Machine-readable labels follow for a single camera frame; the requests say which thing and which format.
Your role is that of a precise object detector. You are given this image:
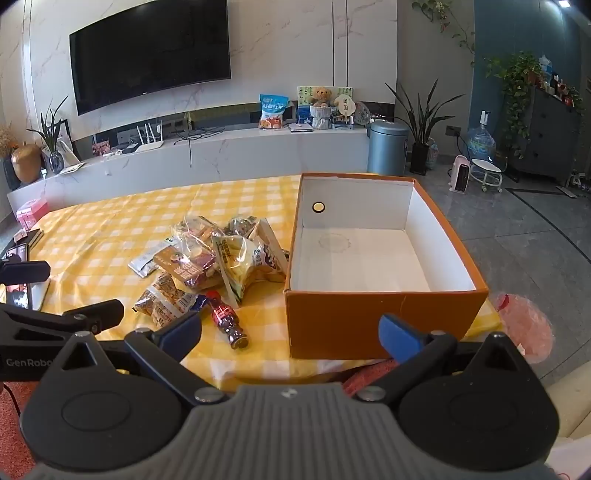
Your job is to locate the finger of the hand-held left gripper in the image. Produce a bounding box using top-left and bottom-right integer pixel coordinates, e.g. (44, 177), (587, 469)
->
(0, 261), (51, 283)
(0, 299), (125, 344)

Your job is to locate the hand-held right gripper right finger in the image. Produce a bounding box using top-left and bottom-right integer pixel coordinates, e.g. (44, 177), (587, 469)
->
(358, 314), (543, 407)

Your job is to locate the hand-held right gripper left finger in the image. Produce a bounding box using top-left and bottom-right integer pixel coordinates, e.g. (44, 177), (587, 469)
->
(39, 311), (227, 407)

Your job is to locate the orange cardboard box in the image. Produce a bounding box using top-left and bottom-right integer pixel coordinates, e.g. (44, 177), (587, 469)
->
(283, 173), (489, 361)

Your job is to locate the clear bag of peanut bars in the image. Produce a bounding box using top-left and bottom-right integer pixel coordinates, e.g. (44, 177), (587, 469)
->
(132, 272), (199, 329)

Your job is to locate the small cola-shaped candy bottle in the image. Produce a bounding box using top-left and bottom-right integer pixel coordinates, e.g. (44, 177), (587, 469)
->
(204, 290), (250, 349)

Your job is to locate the white sachet packet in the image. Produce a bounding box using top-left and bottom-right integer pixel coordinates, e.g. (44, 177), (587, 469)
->
(128, 251), (160, 278)

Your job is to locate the clear bag of dark nuts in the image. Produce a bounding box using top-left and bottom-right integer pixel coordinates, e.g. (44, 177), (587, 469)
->
(224, 216), (259, 238)

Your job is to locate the black smartphone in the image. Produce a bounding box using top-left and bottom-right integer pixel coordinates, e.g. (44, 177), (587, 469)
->
(0, 244), (35, 309)

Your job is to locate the white phone stand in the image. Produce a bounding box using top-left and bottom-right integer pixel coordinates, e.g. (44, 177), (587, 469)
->
(28, 279), (51, 311)

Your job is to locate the red textured cloth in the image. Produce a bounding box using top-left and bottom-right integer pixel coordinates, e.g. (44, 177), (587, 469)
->
(0, 382), (44, 462)

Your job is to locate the brown snack packet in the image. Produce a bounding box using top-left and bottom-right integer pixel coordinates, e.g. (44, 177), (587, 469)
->
(152, 244), (218, 291)

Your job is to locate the pink box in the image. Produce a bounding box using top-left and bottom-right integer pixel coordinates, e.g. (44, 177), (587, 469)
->
(16, 199), (49, 230)

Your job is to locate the clear bag of yellow chips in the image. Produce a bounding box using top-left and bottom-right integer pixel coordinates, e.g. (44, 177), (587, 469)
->
(211, 233), (289, 309)

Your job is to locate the yellow checked tablecloth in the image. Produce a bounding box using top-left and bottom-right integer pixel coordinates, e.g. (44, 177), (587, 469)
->
(9, 174), (504, 393)

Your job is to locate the dark vase with dried flowers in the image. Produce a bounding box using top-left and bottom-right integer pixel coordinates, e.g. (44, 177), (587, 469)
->
(0, 127), (21, 191)

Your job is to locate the crumpled clear snack bag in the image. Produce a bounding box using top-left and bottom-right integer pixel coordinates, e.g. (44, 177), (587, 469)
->
(172, 215), (227, 252)

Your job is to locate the golden round vase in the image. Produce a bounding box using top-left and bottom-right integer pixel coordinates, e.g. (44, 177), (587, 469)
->
(11, 144), (43, 184)

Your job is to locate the glass vase with green plant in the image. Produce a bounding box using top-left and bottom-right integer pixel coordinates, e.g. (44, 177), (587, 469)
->
(27, 96), (70, 175)

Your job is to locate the pink plastic bag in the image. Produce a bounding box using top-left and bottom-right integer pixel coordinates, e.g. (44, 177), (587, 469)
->
(492, 293), (554, 365)

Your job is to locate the white wifi router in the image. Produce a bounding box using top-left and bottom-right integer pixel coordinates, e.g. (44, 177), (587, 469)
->
(117, 121), (165, 153)

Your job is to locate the pink space heater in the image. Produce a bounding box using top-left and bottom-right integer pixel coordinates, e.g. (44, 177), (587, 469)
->
(450, 155), (472, 192)

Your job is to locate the white marble tv console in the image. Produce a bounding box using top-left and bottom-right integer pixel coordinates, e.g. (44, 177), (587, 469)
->
(7, 124), (370, 213)

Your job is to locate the grey metal trash can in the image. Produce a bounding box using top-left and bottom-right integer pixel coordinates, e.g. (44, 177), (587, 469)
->
(368, 120), (410, 177)

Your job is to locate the white round stool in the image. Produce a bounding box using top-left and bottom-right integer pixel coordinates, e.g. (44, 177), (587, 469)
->
(471, 158), (504, 193)

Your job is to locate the potted sword-leaf plant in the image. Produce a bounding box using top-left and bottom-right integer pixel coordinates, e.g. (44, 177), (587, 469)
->
(385, 78), (465, 176)

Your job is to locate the blue water jug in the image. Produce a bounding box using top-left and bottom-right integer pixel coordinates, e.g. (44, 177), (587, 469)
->
(464, 111), (497, 162)

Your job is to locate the blue snack bag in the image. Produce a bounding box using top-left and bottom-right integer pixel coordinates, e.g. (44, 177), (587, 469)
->
(259, 95), (291, 131)

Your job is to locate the round paper hand fan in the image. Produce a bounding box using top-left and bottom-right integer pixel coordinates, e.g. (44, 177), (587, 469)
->
(332, 95), (357, 125)

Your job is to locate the black flat television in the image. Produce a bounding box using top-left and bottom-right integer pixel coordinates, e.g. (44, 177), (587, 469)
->
(69, 0), (232, 116)

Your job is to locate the grey dresser cabinet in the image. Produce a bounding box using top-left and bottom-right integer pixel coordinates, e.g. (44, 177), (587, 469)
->
(508, 85), (583, 183)

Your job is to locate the green and white picture card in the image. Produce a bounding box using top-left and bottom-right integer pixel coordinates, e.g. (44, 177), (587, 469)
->
(297, 85), (354, 125)

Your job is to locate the trailing ivy plant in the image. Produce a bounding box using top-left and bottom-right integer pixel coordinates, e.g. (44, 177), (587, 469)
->
(485, 53), (543, 148)

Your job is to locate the hanging green vine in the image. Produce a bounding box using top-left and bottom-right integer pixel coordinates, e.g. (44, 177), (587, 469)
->
(412, 0), (476, 65)

